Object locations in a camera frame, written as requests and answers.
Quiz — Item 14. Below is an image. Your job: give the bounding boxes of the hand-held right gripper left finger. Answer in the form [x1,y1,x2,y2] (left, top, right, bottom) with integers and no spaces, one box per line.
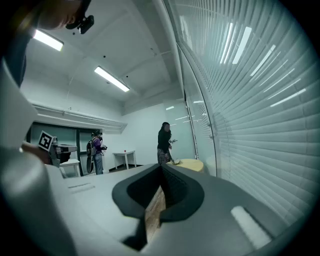
[47,163,162,256]

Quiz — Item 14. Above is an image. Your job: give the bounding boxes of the frosted glass door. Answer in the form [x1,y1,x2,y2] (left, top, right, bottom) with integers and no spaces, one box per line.
[163,99,197,161]

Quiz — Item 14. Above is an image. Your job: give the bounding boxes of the round wooden table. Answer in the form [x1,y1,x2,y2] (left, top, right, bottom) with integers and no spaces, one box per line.
[166,158,205,175]

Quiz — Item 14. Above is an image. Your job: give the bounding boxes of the person's dark blue shirt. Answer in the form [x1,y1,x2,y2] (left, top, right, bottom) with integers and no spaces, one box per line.
[3,22,38,88]

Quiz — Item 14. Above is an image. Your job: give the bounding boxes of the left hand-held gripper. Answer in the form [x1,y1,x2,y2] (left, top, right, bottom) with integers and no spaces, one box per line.
[37,129,79,167]

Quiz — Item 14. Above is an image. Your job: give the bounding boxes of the black head-mounted camera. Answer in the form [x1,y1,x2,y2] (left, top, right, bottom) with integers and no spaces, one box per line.
[65,0,95,35]

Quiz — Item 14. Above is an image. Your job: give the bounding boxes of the person's head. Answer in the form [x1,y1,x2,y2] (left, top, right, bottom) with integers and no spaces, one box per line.
[37,0,85,31]

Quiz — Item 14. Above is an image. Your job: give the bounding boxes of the long ceiling light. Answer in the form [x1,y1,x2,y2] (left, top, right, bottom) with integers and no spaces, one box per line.
[94,65,131,93]
[32,28,65,52]

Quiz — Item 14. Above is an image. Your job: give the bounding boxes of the white table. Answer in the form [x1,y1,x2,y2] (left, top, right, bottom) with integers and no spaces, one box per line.
[112,149,137,170]
[58,158,82,178]

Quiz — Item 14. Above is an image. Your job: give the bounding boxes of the person's left forearm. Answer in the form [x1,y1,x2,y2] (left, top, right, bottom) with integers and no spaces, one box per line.
[21,141,50,165]

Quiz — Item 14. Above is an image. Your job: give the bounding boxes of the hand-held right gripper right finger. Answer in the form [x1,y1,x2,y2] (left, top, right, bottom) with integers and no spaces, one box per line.
[136,163,298,256]

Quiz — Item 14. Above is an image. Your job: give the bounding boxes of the white window blinds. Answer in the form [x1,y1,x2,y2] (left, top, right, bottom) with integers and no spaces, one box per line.
[164,0,315,237]

